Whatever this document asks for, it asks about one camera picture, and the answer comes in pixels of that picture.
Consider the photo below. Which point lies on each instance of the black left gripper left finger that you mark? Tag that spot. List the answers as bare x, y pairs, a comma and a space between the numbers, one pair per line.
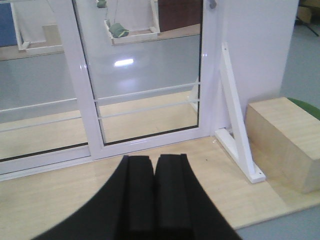
123, 209

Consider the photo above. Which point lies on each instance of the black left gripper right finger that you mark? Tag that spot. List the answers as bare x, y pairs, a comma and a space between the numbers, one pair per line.
184, 211

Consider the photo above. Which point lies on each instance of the white framed sliding glass door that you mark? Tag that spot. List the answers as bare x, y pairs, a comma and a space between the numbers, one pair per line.
140, 95

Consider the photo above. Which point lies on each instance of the white fixed glass door panel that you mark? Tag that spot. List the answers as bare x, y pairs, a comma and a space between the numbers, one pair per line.
40, 120

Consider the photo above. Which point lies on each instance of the wooden base platform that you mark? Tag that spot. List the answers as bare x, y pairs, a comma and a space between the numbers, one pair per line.
33, 204

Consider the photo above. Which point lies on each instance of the green rounded object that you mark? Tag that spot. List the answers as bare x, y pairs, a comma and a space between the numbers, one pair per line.
309, 108

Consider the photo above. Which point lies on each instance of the white triangular support bracket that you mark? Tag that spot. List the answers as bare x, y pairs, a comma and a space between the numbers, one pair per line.
236, 142

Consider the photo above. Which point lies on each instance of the white door frame post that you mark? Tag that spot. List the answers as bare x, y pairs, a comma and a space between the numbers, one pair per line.
258, 35

